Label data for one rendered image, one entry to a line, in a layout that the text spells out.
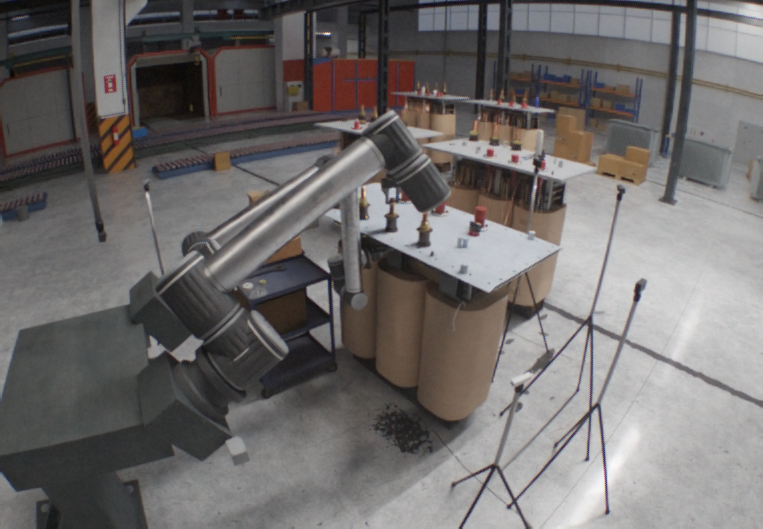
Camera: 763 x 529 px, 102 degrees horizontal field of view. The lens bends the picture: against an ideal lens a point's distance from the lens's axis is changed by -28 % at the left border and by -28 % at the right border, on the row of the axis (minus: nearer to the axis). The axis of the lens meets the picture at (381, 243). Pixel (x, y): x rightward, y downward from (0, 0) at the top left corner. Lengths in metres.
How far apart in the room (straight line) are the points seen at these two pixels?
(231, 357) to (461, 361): 1.52
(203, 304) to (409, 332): 1.70
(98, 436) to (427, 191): 1.41
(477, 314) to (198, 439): 1.58
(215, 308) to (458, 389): 1.74
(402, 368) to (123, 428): 2.01
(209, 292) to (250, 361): 0.26
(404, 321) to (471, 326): 0.53
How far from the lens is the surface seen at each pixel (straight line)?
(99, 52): 12.06
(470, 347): 2.51
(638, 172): 11.27
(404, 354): 2.91
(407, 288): 2.62
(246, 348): 1.41
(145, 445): 1.61
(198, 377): 1.46
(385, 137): 1.46
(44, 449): 1.64
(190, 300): 1.38
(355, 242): 2.30
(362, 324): 3.17
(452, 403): 2.80
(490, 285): 2.03
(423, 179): 1.48
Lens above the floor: 2.33
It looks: 24 degrees down
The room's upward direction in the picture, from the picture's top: 1 degrees clockwise
